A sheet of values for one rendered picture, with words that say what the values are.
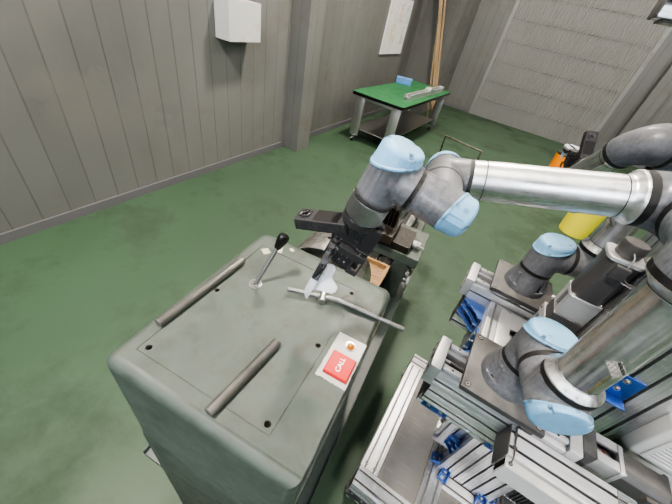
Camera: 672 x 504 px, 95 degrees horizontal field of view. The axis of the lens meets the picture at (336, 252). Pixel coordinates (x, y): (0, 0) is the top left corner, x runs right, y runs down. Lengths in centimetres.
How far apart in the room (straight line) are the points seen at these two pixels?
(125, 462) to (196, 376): 137
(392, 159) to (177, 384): 60
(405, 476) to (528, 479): 89
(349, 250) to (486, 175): 29
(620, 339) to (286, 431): 61
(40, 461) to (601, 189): 233
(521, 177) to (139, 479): 198
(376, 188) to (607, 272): 74
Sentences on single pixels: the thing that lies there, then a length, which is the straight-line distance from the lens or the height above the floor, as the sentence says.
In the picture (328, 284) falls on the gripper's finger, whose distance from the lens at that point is 63.
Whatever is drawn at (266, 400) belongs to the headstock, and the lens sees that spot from 72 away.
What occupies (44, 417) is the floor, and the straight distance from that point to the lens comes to 234.
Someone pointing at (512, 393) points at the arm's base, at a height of 119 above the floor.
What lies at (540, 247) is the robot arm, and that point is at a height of 136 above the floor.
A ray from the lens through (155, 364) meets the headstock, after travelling 79.
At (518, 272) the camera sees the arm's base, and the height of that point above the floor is 122.
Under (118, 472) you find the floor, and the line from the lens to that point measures 209.
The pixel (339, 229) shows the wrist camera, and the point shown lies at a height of 157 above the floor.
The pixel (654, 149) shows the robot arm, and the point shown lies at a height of 175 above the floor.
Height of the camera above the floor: 191
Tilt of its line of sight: 39 degrees down
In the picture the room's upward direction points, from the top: 13 degrees clockwise
